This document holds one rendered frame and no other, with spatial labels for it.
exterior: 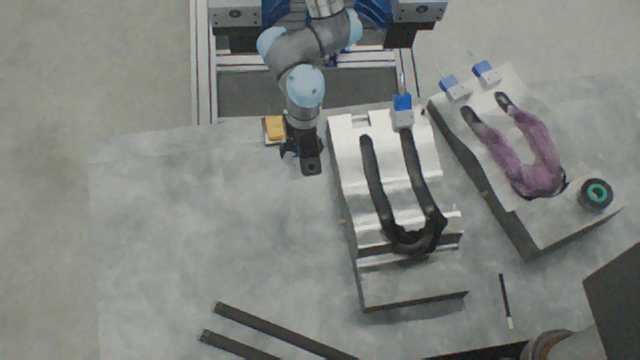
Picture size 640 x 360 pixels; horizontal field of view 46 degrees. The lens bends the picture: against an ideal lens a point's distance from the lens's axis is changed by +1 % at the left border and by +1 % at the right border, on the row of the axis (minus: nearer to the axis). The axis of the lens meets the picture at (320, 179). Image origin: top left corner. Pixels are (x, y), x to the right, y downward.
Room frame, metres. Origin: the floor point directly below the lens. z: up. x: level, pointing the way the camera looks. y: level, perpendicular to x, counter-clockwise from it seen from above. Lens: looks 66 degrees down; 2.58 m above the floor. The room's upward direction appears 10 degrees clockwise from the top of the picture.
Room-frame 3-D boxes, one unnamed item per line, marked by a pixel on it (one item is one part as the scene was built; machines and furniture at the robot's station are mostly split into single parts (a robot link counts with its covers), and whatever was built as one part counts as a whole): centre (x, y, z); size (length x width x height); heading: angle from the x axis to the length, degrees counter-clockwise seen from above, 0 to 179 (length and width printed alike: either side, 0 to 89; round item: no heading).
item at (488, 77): (1.17, -0.38, 0.86); 0.13 x 0.05 x 0.05; 37
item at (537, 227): (0.93, -0.51, 0.86); 0.50 x 0.26 x 0.11; 37
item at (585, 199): (0.81, -0.67, 0.93); 0.08 x 0.08 x 0.04
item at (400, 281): (0.73, -0.20, 0.87); 0.50 x 0.26 x 0.14; 20
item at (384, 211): (0.74, -0.20, 0.92); 0.35 x 0.16 x 0.09; 20
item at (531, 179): (0.93, -0.50, 0.90); 0.26 x 0.18 x 0.08; 37
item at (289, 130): (0.78, 0.06, 1.09); 0.09 x 0.08 x 0.12; 20
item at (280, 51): (0.86, 0.11, 1.25); 0.11 x 0.11 x 0.08; 39
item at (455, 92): (1.11, -0.30, 0.86); 0.13 x 0.05 x 0.05; 37
